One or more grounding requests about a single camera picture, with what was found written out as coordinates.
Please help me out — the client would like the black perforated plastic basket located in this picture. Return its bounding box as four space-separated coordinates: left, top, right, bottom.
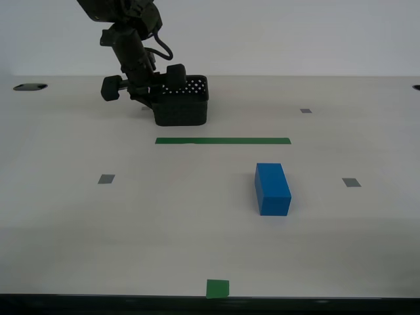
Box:
149 74 211 127

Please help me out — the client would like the black table cable grommet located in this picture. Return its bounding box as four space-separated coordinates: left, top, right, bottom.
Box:
12 83 49 92

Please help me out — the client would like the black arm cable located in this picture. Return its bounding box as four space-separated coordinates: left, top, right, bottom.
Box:
144 31 174 62

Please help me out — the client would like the blue rectangular block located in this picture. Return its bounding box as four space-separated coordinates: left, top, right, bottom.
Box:
254 163 292 217

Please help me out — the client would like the green tape square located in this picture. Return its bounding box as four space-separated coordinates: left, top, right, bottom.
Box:
206 279 230 300

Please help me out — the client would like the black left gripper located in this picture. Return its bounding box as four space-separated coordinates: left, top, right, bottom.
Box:
100 62 188 109

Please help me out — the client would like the long green tape strip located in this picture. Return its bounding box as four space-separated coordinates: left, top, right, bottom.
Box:
155 137 292 145

